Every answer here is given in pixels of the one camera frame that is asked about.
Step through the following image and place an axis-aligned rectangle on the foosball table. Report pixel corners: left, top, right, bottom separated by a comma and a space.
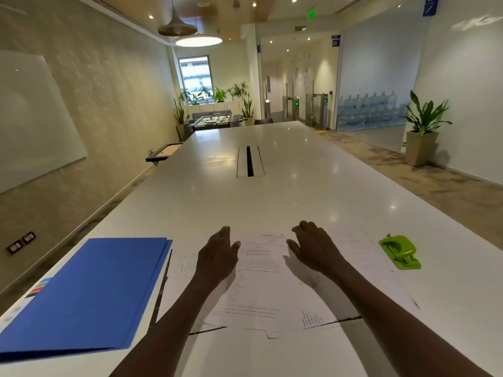
183, 113, 249, 140

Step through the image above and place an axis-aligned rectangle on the stack of water bottles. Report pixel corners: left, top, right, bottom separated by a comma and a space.
336, 92, 411, 132

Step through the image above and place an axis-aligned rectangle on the person's right forearm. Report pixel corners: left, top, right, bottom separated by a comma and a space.
326, 261, 494, 377

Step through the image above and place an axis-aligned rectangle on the person's left forearm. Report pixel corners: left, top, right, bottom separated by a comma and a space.
110, 278, 223, 377

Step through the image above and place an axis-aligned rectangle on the grey sofa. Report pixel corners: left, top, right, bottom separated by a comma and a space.
191, 109, 233, 119

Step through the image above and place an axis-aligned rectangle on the table cable slot cover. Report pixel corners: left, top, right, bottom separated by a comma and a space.
236, 145, 266, 179

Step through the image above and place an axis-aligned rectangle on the large plant in beige planter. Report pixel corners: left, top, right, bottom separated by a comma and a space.
403, 90, 453, 167

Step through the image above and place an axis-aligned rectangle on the window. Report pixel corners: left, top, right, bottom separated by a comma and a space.
178, 55, 214, 105

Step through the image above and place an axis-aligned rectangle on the feathery palm plant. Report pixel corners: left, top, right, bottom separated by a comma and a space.
227, 81, 250, 102

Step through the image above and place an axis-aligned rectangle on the round white ceiling lamp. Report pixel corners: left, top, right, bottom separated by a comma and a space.
175, 35, 223, 48

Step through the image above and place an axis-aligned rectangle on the person's right hand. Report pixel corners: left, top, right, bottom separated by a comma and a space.
286, 220, 348, 278

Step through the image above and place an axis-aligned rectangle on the black-framed wooden game board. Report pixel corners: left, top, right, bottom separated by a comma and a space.
146, 142, 183, 166

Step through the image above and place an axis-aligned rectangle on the snake plant in beige pot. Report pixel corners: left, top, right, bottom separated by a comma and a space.
240, 93, 256, 127
173, 97, 191, 142

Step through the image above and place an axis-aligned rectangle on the metal turnstile gate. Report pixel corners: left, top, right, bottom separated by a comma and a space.
311, 92, 329, 130
285, 83, 301, 122

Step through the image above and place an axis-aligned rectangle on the blue folder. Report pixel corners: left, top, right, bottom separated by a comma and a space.
0, 237, 173, 364

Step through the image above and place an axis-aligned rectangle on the person's left hand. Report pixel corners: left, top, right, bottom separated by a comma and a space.
194, 226, 241, 293

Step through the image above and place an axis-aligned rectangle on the green hole punch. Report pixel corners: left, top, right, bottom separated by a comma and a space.
378, 233, 422, 270

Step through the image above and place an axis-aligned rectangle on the white glass wall board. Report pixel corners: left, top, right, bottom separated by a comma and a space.
0, 49, 88, 194

